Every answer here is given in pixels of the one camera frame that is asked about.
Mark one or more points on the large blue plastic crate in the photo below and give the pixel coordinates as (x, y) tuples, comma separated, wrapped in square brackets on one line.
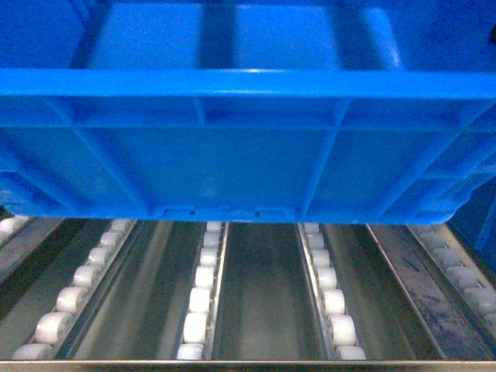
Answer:
[(363, 112)]

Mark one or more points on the metal shelf rack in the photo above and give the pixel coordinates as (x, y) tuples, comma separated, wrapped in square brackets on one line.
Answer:
[(407, 314)]

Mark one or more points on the white roller track centre left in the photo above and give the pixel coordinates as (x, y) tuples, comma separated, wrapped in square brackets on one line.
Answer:
[(198, 333)]

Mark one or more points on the white roller track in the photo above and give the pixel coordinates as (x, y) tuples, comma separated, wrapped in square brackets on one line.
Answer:
[(54, 327), (464, 276), (336, 325), (198, 333)]

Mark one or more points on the white roller track centre right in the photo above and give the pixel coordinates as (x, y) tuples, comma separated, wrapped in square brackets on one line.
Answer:
[(336, 325)]

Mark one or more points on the neighbouring blue crate right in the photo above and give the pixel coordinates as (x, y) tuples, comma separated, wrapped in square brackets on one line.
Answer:
[(474, 223)]

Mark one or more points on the white roller track far left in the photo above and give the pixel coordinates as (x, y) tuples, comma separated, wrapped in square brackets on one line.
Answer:
[(54, 327)]

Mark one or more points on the white roller track far right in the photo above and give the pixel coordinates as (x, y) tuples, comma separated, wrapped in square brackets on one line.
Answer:
[(464, 276)]

